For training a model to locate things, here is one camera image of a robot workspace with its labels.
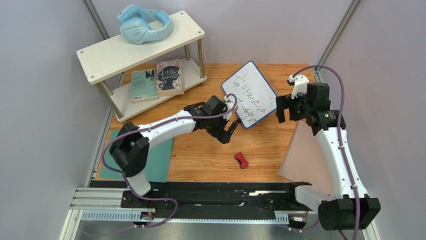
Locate teal paperback book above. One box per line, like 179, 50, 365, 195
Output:
131, 68, 159, 104

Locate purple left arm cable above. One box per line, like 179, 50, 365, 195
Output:
101, 93, 239, 229

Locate grey slotted cable duct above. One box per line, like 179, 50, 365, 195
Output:
80, 210, 290, 225

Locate blue headphones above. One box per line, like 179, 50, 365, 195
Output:
117, 4, 173, 45

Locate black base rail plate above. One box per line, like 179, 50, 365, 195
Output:
120, 182, 307, 220

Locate dark floral Little Women book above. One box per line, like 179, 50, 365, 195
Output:
156, 58, 184, 97

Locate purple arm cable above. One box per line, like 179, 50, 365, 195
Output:
101, 93, 239, 229
291, 64, 362, 240

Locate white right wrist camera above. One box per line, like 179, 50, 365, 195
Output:
287, 74, 310, 99

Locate pink mat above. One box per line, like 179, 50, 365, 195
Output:
278, 121, 333, 195

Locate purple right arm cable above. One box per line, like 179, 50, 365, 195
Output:
291, 64, 362, 240

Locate red heart eraser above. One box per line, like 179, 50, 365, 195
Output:
234, 152, 249, 169

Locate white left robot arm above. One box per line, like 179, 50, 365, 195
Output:
102, 93, 239, 197

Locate teal green mat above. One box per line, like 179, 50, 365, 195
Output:
95, 138, 174, 183

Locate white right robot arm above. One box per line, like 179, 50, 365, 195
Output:
275, 82, 381, 231

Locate blue framed whiteboard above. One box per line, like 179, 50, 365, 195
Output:
221, 61, 277, 129

